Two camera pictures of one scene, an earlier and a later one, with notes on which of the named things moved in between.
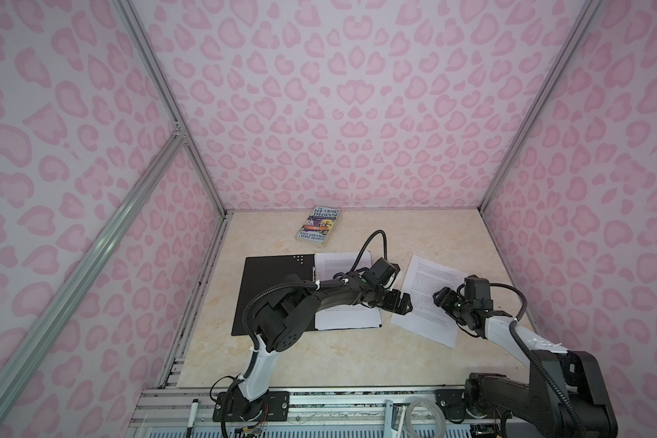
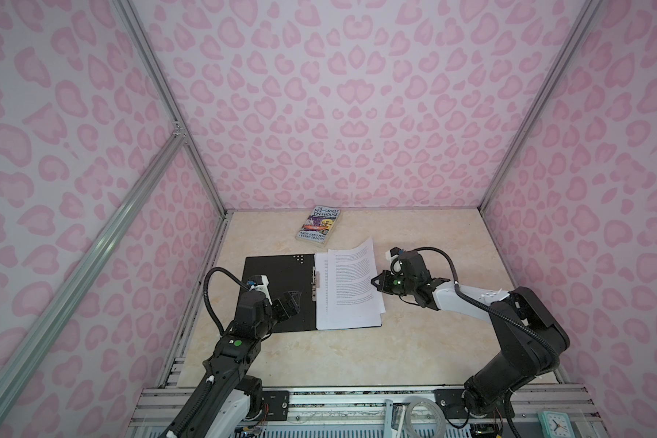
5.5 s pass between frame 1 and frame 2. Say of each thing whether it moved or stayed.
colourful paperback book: stayed
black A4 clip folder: stayed
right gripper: moved
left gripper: moved
